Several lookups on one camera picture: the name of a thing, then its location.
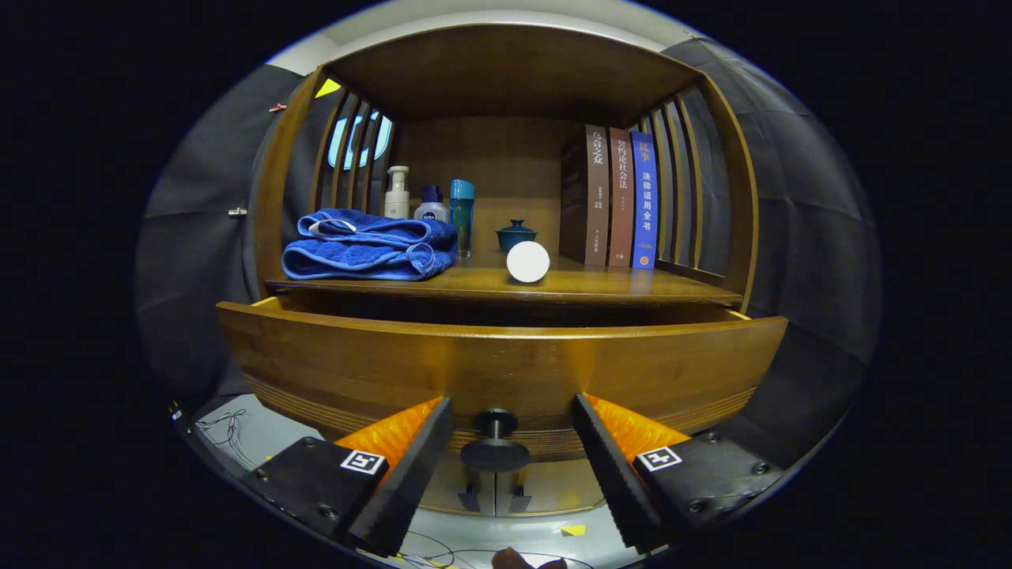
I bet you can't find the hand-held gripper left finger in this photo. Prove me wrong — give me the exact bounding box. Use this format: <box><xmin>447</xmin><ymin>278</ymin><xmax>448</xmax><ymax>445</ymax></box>
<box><xmin>241</xmin><ymin>395</ymin><xmax>455</xmax><ymax>559</ymax></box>

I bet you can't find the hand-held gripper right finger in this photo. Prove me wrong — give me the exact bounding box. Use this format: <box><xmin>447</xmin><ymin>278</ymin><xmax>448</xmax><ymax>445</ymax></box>
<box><xmin>573</xmin><ymin>393</ymin><xmax>785</xmax><ymax>554</ymax></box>

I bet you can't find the wooden drawer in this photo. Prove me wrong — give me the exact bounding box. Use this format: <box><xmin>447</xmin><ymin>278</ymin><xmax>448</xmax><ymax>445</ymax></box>
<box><xmin>216</xmin><ymin>296</ymin><xmax>789</xmax><ymax>473</ymax></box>

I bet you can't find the white facial cleanser tube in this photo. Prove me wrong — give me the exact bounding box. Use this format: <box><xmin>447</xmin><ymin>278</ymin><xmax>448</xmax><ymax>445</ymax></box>
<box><xmin>506</xmin><ymin>240</ymin><xmax>551</xmax><ymax>284</ymax></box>

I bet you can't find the wooden cabinet door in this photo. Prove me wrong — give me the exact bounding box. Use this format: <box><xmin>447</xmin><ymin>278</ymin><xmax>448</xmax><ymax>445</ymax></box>
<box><xmin>496</xmin><ymin>458</ymin><xmax>606</xmax><ymax>514</ymax></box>
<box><xmin>439</xmin><ymin>454</ymin><xmax>497</xmax><ymax>516</ymax></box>

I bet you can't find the wooden countertop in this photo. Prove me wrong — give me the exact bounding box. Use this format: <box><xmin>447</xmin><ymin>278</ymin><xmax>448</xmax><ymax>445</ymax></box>
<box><xmin>265</xmin><ymin>251</ymin><xmax>744</xmax><ymax>307</ymax></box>

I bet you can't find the wooden cabinet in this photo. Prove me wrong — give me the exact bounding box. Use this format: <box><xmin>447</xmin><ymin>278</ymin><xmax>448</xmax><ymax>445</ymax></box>
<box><xmin>251</xmin><ymin>24</ymin><xmax>760</xmax><ymax>518</ymax></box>

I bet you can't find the blue folded towel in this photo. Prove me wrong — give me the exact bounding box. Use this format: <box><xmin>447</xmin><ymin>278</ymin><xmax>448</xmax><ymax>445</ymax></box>
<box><xmin>281</xmin><ymin>209</ymin><xmax>459</xmax><ymax>282</ymax></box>

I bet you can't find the blue lidded tea cup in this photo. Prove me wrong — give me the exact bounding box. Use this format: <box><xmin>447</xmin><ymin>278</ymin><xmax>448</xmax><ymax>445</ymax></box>
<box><xmin>496</xmin><ymin>219</ymin><xmax>538</xmax><ymax>254</ymax></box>

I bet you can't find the teal bottle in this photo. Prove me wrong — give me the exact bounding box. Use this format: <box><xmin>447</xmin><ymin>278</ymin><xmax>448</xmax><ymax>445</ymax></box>
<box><xmin>449</xmin><ymin>179</ymin><xmax>477</xmax><ymax>260</ymax></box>

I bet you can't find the white lotion bottle blue cap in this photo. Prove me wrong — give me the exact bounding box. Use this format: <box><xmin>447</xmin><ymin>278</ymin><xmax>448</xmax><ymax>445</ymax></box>
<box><xmin>413</xmin><ymin>185</ymin><xmax>449</xmax><ymax>224</ymax></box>

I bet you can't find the white pump bottle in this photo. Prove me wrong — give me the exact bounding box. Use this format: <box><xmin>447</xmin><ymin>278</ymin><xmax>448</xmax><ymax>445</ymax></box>
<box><xmin>384</xmin><ymin>165</ymin><xmax>410</xmax><ymax>220</ymax></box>

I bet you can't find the reddish brown book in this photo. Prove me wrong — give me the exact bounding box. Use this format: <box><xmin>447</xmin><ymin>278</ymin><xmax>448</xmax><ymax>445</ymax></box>
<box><xmin>607</xmin><ymin>127</ymin><xmax>636</xmax><ymax>268</ymax></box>

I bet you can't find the dark brown book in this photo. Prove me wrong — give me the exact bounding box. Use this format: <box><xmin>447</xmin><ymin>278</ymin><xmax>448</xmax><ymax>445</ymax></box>
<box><xmin>559</xmin><ymin>124</ymin><xmax>610</xmax><ymax>267</ymax></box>

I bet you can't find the blue book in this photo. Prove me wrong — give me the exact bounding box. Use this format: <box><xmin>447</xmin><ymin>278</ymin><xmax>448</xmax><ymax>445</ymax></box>
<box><xmin>630</xmin><ymin>131</ymin><xmax>659</xmax><ymax>270</ymax></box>

